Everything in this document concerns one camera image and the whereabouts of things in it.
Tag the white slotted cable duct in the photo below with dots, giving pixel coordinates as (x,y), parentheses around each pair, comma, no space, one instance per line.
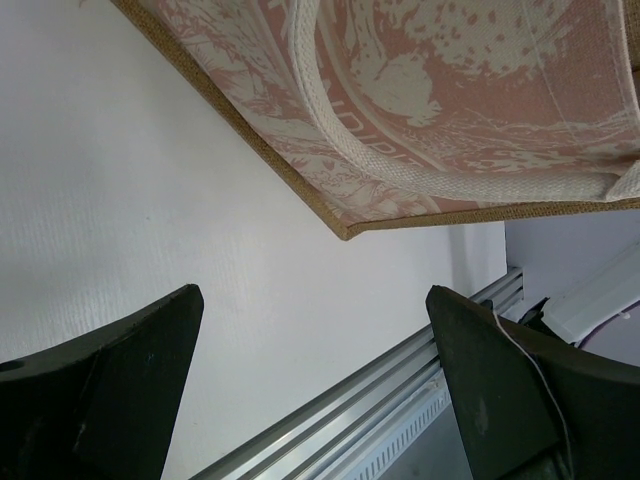
(398,432)

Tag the brown canvas tote bag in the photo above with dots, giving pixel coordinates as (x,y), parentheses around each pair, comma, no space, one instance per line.
(397,114)

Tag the aluminium front rail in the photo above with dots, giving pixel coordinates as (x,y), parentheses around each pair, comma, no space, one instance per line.
(320,438)

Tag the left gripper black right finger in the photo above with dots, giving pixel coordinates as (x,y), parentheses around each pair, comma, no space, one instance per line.
(529,406)

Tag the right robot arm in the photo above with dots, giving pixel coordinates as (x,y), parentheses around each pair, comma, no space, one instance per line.
(576,314)

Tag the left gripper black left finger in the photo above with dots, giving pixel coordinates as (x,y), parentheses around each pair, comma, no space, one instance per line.
(102,405)

